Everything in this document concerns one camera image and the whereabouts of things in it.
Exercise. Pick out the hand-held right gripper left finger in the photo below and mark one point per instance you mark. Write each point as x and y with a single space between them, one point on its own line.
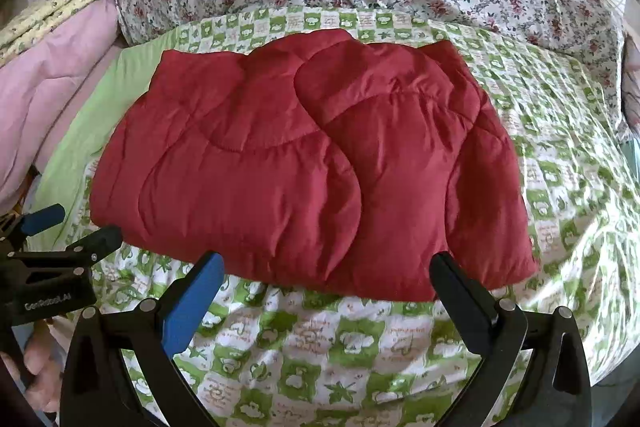
192 307

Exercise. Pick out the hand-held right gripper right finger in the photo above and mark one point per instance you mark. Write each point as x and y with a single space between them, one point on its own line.
460 297

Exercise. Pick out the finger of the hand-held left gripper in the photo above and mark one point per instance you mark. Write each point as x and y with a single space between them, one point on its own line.
97 243
42 219

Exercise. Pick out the red padded jacket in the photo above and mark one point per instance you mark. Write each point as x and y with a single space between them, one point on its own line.
300 157

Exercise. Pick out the person's left hand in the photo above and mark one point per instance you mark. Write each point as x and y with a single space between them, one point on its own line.
42 367

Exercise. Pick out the green checked bedsheet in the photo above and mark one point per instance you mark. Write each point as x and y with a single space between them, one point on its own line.
350 357

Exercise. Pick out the pink blanket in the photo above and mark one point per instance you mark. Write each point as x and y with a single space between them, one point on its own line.
50 72

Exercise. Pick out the yellow floral cloth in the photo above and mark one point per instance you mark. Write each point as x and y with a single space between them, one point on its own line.
60 2

